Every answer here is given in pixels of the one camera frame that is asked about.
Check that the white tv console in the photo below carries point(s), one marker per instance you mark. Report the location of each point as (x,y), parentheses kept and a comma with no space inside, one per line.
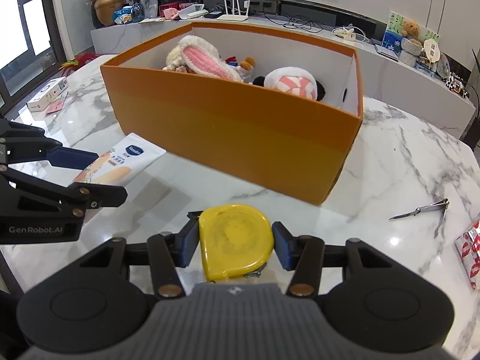
(386,80)

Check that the red feather duster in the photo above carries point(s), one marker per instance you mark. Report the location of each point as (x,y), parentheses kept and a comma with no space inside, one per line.
(67,68)

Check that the orange cardboard box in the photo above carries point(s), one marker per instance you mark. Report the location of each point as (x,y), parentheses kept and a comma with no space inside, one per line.
(286,143)

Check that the white crochet bunny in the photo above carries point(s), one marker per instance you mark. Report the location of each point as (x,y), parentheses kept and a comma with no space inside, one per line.
(195,55)

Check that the round paper fan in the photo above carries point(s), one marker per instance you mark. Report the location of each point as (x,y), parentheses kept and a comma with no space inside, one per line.
(432,51)

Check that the pink striped white plush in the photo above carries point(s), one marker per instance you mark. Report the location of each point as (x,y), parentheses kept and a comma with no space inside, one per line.
(294,81)

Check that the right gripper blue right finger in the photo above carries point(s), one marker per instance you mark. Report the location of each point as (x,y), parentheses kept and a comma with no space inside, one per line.
(286,246)

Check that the white power strip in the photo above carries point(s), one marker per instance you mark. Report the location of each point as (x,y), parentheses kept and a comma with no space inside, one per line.
(350,33)

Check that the silver nail clipper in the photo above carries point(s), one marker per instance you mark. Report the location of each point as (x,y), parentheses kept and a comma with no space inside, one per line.
(440,206)

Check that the small pink card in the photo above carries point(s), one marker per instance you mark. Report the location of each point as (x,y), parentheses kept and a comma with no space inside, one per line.
(54,107)

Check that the white blue small box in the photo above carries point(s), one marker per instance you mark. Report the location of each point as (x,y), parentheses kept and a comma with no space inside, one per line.
(47,94)

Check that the small brown teddy bear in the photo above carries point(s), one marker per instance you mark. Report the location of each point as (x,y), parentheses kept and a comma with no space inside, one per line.
(411,31)

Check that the white wifi router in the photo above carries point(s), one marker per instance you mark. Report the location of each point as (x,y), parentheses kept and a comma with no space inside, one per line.
(233,11)

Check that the white lotion tube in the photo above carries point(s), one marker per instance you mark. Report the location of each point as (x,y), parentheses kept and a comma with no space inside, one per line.
(122,163)

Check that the potted green plant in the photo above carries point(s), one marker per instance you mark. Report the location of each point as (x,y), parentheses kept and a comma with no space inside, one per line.
(471,133)

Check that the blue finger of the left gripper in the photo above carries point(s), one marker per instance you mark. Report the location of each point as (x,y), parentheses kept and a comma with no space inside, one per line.
(70,158)

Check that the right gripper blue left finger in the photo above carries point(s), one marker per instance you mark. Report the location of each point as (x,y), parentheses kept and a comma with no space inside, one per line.
(185,243)

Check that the bronze round vase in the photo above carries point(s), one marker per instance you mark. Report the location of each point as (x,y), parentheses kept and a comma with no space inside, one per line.
(105,8)

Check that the brown plush keychain doll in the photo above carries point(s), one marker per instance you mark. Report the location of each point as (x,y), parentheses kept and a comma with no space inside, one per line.
(245,68)

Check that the yellow tape measure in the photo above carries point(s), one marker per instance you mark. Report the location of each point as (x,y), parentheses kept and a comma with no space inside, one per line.
(236,240)

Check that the red silver foil packet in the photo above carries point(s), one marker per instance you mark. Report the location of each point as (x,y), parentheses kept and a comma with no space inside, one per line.
(468,246)

